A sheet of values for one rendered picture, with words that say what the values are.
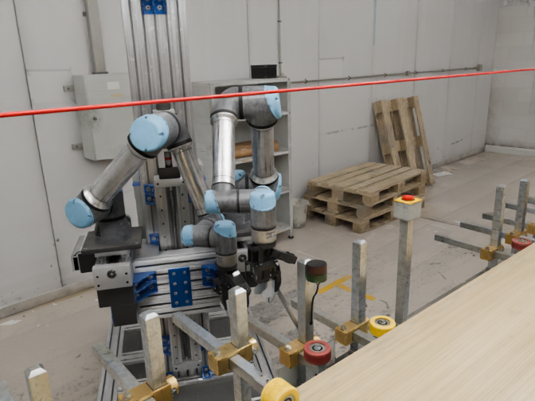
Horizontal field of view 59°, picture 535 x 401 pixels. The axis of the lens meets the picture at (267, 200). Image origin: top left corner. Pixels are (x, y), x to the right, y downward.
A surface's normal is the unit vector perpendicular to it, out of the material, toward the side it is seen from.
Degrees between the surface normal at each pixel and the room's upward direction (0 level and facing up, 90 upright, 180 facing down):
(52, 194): 90
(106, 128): 90
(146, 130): 85
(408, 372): 0
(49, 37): 90
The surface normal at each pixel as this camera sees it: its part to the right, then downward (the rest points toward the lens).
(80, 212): -0.34, 0.36
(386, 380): -0.03, -0.96
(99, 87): 0.69, 0.18
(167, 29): 0.23, 0.27
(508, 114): -0.73, 0.22
